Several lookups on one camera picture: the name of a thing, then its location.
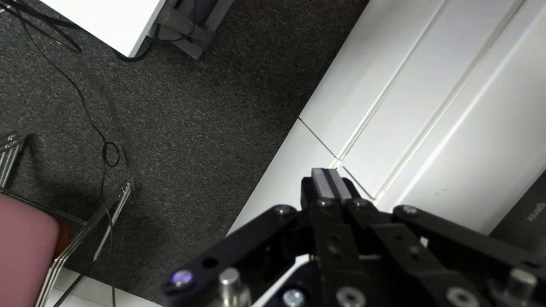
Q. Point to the white base cabinet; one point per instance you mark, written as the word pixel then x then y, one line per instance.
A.
pixel 431 112

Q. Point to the dark metal bracket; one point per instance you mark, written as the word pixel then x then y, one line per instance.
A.
pixel 192 22

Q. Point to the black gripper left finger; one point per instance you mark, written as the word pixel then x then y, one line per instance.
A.
pixel 326 239

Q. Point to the chrome metal frame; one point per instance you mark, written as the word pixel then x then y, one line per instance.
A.
pixel 10 153

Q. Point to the silver microwave oven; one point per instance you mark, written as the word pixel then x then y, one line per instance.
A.
pixel 525 222

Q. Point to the red chair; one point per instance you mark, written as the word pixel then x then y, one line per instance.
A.
pixel 25 249

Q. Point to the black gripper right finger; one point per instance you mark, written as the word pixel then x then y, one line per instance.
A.
pixel 431 249

